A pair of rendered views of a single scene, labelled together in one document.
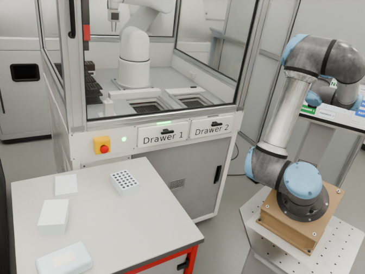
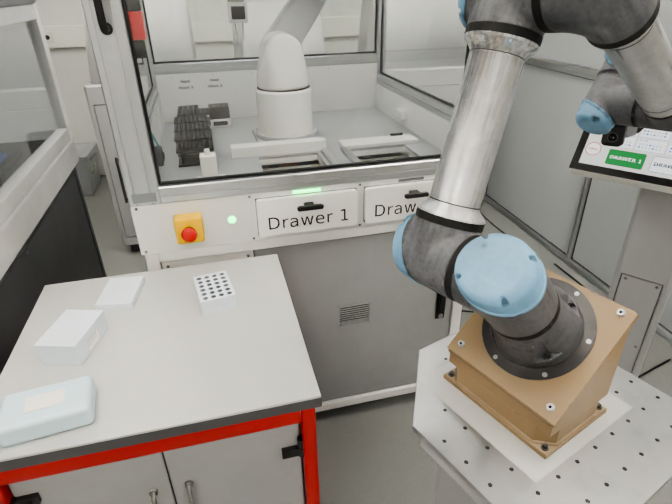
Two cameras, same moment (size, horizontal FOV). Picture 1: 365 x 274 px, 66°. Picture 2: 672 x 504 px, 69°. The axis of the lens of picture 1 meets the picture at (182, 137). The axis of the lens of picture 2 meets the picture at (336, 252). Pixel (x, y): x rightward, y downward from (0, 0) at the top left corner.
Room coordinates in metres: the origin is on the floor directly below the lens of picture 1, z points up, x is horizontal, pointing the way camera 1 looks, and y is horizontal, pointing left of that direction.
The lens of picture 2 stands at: (0.13, -0.39, 1.45)
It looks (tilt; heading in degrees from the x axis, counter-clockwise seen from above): 29 degrees down; 19
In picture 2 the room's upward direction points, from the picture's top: 1 degrees counter-clockwise
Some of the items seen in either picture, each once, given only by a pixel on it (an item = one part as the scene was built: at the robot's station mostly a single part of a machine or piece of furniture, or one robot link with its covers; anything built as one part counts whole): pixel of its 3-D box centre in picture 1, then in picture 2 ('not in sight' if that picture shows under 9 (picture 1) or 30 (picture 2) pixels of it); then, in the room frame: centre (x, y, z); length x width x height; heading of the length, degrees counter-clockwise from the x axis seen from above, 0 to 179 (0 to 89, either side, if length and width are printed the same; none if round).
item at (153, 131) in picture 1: (163, 134); (308, 212); (1.31, 0.10, 0.87); 0.29 x 0.02 x 0.11; 123
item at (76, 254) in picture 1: (64, 263); (48, 409); (0.56, 0.31, 0.78); 0.15 x 0.10 x 0.04; 130
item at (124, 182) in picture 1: (124, 182); (214, 291); (0.99, 0.23, 0.78); 0.12 x 0.08 x 0.04; 42
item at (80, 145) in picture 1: (137, 98); (292, 160); (1.74, 0.33, 0.87); 1.02 x 0.95 x 0.14; 123
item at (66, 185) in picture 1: (66, 185); (120, 292); (0.93, 0.47, 0.77); 0.13 x 0.09 x 0.02; 25
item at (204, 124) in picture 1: (212, 126); (411, 200); (1.49, -0.16, 0.87); 0.29 x 0.02 x 0.11; 123
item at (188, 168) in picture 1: (136, 157); (302, 269); (1.74, 0.32, 0.40); 1.03 x 0.95 x 0.80; 123
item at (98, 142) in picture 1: (102, 145); (189, 228); (1.12, 0.37, 0.88); 0.07 x 0.05 x 0.07; 123
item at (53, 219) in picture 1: (54, 216); (73, 336); (0.74, 0.43, 0.79); 0.13 x 0.09 x 0.05; 16
